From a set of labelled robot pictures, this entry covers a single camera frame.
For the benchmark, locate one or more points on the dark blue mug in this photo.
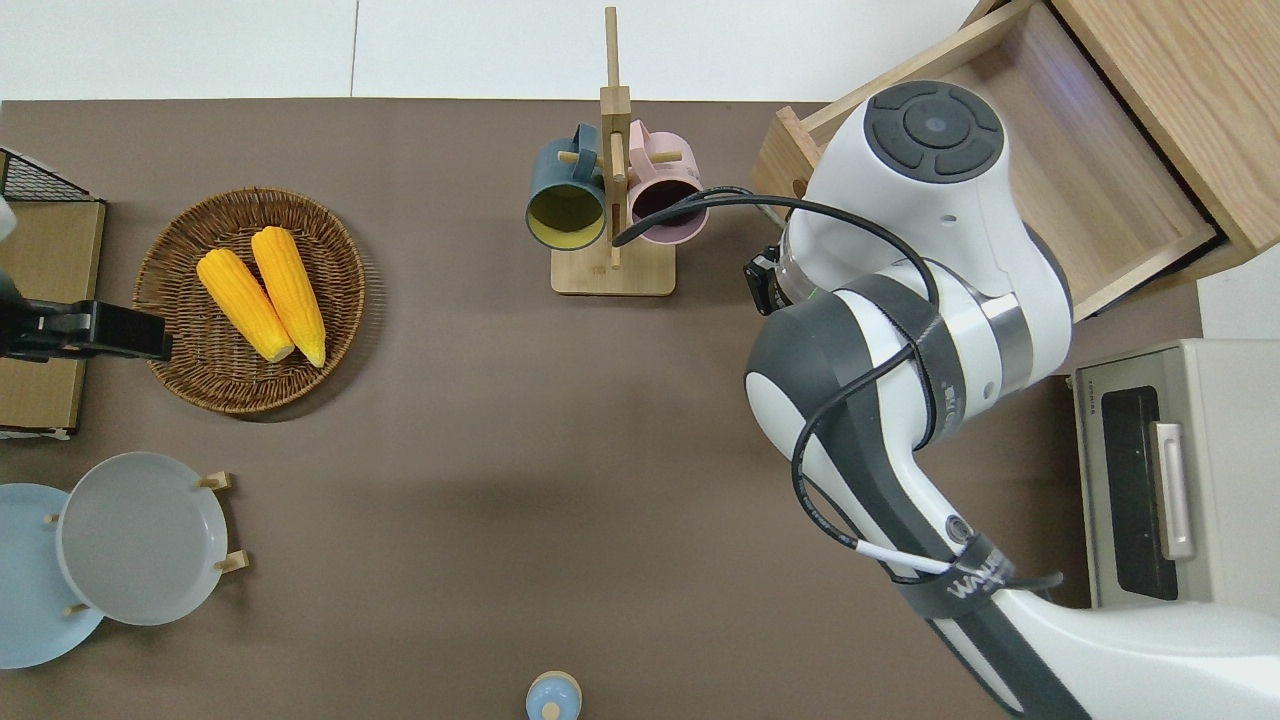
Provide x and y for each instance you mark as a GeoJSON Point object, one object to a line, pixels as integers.
{"type": "Point", "coordinates": [560, 170]}

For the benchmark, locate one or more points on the yellow corn cob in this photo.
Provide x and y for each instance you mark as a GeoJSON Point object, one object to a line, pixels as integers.
{"type": "Point", "coordinates": [290, 290]}
{"type": "Point", "coordinates": [240, 300]}

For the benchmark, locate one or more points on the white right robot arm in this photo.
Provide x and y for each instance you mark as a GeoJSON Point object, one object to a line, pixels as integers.
{"type": "Point", "coordinates": [940, 130]}

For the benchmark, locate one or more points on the brown table mat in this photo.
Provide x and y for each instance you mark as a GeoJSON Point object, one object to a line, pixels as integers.
{"type": "Point", "coordinates": [500, 450]}

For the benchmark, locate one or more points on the grey plate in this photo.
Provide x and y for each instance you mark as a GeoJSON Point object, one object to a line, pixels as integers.
{"type": "Point", "coordinates": [140, 540]}

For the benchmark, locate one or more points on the wooden mug stand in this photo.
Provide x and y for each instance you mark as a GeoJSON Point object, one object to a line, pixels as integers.
{"type": "Point", "coordinates": [640, 275]}

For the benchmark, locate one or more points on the light blue plate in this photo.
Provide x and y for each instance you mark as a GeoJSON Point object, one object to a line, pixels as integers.
{"type": "Point", "coordinates": [25, 600]}

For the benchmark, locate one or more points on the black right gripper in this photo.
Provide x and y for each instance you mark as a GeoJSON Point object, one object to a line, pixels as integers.
{"type": "Point", "coordinates": [766, 280]}

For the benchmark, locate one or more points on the pink mug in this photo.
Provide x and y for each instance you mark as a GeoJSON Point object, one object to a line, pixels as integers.
{"type": "Point", "coordinates": [665, 160]}

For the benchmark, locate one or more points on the light wooden cabinet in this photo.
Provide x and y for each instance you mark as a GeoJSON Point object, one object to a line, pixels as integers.
{"type": "Point", "coordinates": [1200, 90]}

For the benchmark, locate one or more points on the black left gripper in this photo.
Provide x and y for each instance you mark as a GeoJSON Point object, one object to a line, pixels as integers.
{"type": "Point", "coordinates": [120, 330]}

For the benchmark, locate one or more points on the wooden plate rack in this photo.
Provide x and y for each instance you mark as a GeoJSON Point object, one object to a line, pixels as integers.
{"type": "Point", "coordinates": [218, 481]}

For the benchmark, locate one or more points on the white toaster oven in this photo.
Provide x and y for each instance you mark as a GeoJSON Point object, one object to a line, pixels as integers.
{"type": "Point", "coordinates": [1230, 450]}

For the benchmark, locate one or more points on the brown wicker basket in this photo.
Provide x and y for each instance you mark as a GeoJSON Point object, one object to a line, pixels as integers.
{"type": "Point", "coordinates": [200, 370]}

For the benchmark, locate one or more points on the brown cardboard box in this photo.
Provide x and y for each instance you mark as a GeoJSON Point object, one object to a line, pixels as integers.
{"type": "Point", "coordinates": [50, 250]}

